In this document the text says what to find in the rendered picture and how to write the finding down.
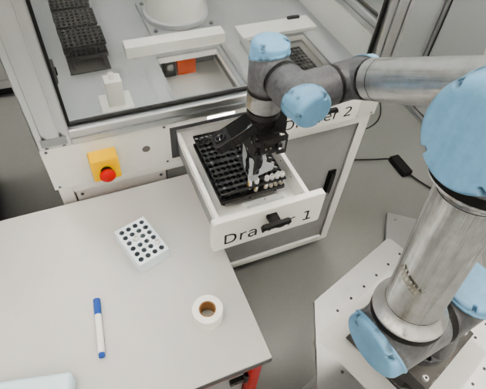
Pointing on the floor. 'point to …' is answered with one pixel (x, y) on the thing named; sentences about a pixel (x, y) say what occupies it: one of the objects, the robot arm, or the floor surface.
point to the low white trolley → (115, 297)
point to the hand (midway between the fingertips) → (248, 174)
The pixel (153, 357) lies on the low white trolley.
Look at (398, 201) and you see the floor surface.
